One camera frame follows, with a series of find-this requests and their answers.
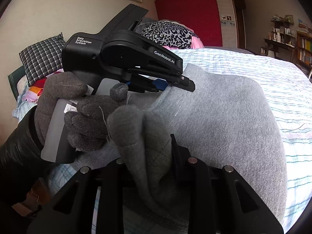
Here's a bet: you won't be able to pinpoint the wooden bookshelf with books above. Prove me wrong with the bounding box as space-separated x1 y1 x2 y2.
296 21 312 67

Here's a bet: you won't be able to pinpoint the plaid pillow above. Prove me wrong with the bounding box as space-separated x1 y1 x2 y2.
19 32 67 87

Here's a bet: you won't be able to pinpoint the dark wooden desk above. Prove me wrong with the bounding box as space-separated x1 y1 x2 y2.
260 38 298 60

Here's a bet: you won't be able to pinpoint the white wardrobe door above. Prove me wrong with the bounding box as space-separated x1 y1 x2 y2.
216 0 239 49

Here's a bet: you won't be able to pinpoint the bed with striped sheet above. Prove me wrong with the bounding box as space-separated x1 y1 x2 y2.
12 47 312 234

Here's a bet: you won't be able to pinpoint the small wooden desk shelf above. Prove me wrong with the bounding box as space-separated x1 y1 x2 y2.
270 15 296 42

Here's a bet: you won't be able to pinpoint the dark green pillow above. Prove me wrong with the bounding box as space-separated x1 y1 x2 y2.
7 65 27 102

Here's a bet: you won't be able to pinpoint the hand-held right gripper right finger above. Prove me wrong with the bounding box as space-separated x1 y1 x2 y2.
170 134 284 234

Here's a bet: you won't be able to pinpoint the person's left hand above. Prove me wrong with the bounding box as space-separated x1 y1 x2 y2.
34 72 129 152

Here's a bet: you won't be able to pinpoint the person's left forearm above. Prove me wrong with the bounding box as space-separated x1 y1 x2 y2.
0 107 57 234

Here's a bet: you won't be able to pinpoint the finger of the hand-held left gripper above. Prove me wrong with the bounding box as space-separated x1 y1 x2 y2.
132 73 196 93
126 78 169 94

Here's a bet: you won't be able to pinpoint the pink blanket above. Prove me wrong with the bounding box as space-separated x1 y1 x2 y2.
161 35 205 51

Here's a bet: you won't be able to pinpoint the grey pants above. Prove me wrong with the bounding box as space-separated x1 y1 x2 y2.
73 63 287 234

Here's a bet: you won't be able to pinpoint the dark doorway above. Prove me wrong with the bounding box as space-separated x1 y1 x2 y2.
233 0 247 50

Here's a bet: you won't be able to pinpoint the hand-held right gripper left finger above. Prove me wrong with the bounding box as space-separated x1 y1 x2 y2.
27 158 129 234

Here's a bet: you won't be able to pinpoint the leopard print blanket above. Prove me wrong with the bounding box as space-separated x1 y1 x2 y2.
140 21 196 50

